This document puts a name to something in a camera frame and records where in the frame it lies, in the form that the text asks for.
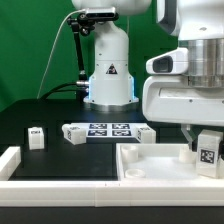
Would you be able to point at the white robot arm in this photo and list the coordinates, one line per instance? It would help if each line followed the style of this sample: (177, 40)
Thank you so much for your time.
(198, 25)

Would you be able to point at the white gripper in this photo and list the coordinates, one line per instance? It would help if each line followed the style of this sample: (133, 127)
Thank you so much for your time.
(169, 99)

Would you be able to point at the white U-shaped fence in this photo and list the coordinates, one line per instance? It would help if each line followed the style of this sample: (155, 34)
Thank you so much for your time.
(131, 192)

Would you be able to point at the grey camera on mount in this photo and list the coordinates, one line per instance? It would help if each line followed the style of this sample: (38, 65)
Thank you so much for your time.
(102, 14)

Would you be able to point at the white square table top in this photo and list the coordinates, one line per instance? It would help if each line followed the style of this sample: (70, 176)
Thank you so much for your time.
(163, 162)

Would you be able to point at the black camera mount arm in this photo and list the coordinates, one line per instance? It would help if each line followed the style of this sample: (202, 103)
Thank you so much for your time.
(80, 26)

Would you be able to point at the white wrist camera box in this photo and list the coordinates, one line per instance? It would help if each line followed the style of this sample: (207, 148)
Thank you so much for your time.
(174, 62)

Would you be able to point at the AprilTag marker sheet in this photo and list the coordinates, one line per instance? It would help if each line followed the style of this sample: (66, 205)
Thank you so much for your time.
(111, 130)

